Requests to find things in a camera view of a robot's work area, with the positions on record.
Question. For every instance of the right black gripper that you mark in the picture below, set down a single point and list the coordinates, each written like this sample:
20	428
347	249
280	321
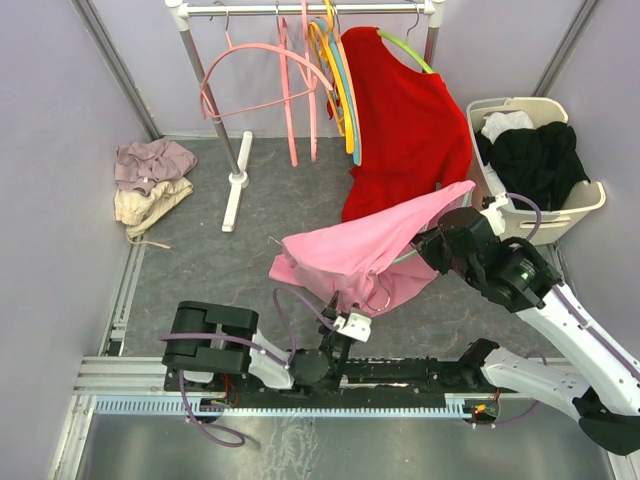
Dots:
426	243

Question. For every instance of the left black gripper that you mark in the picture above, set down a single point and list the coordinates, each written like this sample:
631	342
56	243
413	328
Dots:
329	316

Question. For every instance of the pink t shirt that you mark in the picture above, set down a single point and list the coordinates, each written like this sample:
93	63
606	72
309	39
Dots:
367	260

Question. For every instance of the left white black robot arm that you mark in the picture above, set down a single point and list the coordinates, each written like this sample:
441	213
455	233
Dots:
218	348

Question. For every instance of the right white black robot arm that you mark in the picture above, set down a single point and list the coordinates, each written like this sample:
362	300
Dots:
603	395

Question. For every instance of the red t shirt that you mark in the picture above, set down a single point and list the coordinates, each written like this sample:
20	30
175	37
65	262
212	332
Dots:
414	137

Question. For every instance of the lime green hanger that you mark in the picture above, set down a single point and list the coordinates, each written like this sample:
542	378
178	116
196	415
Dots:
404	45

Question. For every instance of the pink hanger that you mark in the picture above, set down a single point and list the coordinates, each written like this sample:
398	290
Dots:
206	102
311	82

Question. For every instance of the yellow hanger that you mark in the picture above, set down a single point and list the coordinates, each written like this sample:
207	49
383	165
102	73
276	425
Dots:
327	53

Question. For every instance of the light blue hanger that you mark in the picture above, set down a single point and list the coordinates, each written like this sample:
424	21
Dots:
344	82

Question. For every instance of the cream laundry basket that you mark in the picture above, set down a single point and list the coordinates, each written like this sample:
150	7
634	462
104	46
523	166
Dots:
584	198

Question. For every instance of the black garment in basket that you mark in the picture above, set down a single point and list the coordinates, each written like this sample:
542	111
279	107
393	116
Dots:
540	164

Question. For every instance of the white metal clothes rack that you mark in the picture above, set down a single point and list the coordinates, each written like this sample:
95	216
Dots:
297	14

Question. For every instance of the beige crumpled garment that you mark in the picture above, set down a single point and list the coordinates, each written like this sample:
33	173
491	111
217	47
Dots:
138	212

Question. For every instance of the mauve crumpled garment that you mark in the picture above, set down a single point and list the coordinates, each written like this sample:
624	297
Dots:
140	167

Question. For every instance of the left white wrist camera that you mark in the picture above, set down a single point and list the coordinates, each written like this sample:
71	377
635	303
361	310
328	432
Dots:
355	325

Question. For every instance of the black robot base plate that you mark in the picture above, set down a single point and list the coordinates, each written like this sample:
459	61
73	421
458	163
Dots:
365	382

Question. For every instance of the light blue cable duct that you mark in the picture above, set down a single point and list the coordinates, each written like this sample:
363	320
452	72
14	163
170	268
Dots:
173	406

